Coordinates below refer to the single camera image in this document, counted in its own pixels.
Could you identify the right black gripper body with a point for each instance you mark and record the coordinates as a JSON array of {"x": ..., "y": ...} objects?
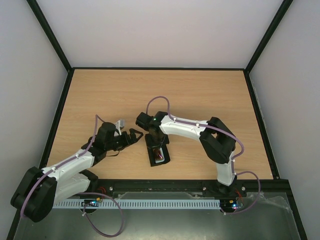
[{"x": 157, "y": 144}]

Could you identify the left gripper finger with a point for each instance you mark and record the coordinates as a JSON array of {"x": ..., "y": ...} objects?
[
  {"x": 135, "y": 133},
  {"x": 134, "y": 139}
]

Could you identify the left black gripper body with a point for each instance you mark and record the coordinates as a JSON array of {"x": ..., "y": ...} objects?
[{"x": 121, "y": 144}]

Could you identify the black glasses case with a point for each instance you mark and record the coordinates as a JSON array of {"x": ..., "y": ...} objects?
[{"x": 157, "y": 154}]

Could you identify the blue cleaning cloth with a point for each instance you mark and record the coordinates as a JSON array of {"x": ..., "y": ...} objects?
[{"x": 160, "y": 156}]

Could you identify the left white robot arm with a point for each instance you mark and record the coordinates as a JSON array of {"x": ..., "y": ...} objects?
[{"x": 42, "y": 188}]

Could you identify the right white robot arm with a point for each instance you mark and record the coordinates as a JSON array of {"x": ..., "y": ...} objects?
[{"x": 216, "y": 139}]

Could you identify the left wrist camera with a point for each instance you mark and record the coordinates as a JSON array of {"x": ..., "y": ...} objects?
[{"x": 119, "y": 125}]

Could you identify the white slotted cable duct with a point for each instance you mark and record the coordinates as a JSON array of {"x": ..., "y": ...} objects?
[{"x": 140, "y": 204}]

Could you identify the black aluminium frame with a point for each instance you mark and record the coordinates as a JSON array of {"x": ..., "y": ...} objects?
[{"x": 276, "y": 184}]

